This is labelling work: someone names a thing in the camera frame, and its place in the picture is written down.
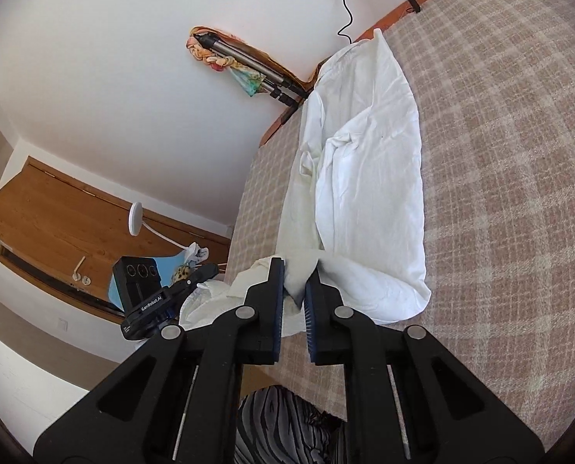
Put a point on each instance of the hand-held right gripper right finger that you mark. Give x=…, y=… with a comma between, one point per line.
x=310, y=319

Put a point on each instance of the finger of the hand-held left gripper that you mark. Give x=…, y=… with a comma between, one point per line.
x=198, y=273

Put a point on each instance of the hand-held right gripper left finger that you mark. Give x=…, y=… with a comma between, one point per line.
x=279, y=299

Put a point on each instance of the white long-sleeved shirt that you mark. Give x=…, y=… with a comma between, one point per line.
x=365, y=154

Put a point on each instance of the white desk lamp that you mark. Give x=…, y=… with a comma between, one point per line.
x=135, y=220

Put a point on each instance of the person's striped clothing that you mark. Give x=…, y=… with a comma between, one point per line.
x=287, y=425

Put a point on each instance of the wooden door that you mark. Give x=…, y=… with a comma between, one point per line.
x=50, y=217

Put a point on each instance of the colourful knotted scarf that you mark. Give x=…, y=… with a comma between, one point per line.
x=249, y=80

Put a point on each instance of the folded grey tripod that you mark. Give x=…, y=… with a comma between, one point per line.
x=239, y=55

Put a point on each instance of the brown cloth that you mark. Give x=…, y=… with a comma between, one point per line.
x=278, y=63

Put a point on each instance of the beige checked blanket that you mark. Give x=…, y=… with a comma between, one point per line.
x=510, y=203

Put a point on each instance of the white wall socket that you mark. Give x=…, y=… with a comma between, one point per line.
x=62, y=323

